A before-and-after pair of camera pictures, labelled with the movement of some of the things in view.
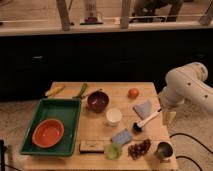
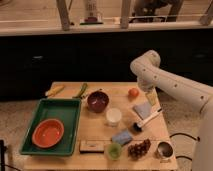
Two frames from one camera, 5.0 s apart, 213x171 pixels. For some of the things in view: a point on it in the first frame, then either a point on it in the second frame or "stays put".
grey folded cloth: [143, 110] stays put
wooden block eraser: [92, 146] stays put
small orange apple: [133, 93] stays put
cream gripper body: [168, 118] → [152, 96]
